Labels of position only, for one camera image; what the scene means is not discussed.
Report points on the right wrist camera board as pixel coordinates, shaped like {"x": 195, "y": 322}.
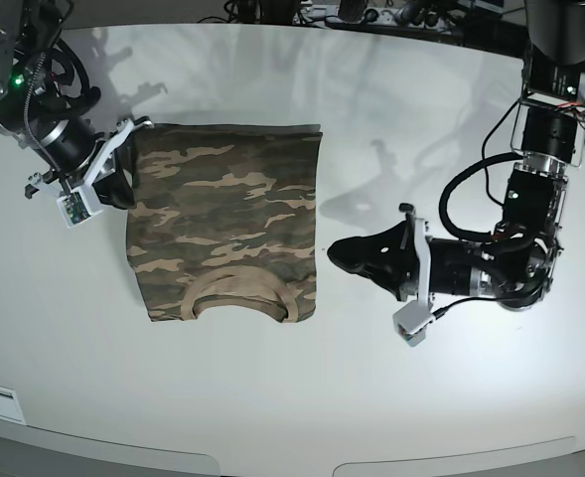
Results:
{"x": 78, "y": 206}

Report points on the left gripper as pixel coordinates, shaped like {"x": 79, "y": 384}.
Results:
{"x": 398, "y": 260}

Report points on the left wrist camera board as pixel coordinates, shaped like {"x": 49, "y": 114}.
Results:
{"x": 410, "y": 322}

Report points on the black background equipment clutter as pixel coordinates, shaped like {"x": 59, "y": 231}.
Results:
{"x": 371, "y": 15}

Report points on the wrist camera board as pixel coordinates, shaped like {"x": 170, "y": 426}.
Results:
{"x": 410, "y": 322}
{"x": 78, "y": 206}

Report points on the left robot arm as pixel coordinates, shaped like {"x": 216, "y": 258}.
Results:
{"x": 513, "y": 263}

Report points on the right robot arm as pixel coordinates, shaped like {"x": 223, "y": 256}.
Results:
{"x": 45, "y": 94}

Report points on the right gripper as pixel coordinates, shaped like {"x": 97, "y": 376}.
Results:
{"x": 107, "y": 169}

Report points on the camouflage T-shirt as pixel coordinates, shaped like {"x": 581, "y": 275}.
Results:
{"x": 225, "y": 215}

